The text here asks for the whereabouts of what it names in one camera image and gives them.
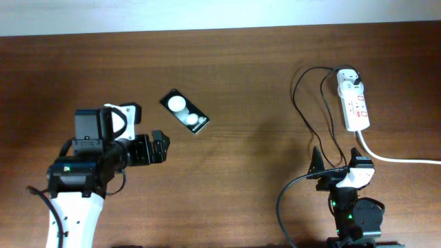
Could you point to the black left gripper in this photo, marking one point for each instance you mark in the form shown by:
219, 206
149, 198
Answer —
145, 153

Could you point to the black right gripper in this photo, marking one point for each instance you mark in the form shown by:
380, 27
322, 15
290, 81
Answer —
330, 180

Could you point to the black smartphone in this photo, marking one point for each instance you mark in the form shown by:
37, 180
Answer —
185, 111

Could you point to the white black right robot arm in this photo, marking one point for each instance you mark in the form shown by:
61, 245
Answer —
357, 219

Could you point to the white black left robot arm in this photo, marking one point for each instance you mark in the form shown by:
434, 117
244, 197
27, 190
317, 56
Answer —
105, 144

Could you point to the white USB charger adapter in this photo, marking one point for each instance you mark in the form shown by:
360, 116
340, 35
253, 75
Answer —
349, 83

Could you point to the white power strip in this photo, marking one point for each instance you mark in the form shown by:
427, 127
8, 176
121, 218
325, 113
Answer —
355, 111

